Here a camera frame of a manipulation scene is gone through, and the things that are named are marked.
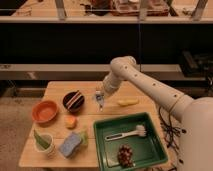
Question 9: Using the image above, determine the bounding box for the white dish brush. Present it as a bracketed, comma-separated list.
[105, 125, 146, 141]

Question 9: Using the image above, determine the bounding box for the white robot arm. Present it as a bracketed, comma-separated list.
[95, 56, 213, 171]

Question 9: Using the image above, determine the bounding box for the black box on shelf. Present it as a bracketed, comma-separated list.
[179, 51, 213, 77]

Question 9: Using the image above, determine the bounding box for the dark striped bowl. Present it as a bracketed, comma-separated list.
[63, 90, 85, 113]

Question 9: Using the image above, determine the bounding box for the brown pine cone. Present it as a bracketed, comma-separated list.
[117, 145, 133, 168]

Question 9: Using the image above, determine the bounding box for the red bowl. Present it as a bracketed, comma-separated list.
[32, 100, 58, 123]

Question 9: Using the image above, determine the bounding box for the blue green sponge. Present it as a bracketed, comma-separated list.
[59, 131, 88, 158]

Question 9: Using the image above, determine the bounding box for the white cup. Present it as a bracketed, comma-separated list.
[34, 133, 55, 157]

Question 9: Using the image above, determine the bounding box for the light blue towel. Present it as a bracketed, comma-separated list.
[96, 94, 104, 111]

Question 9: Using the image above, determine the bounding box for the green leaf toy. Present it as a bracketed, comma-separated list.
[33, 130, 50, 149]

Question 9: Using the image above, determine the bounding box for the yellow banana toy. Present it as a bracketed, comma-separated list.
[117, 99, 139, 107]

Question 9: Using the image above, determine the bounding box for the wooden table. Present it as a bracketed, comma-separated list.
[19, 81, 167, 170]

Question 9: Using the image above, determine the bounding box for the orange fruit toy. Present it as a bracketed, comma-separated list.
[65, 115, 77, 129]

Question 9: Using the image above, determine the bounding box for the green plastic tray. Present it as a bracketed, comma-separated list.
[93, 113, 168, 171]

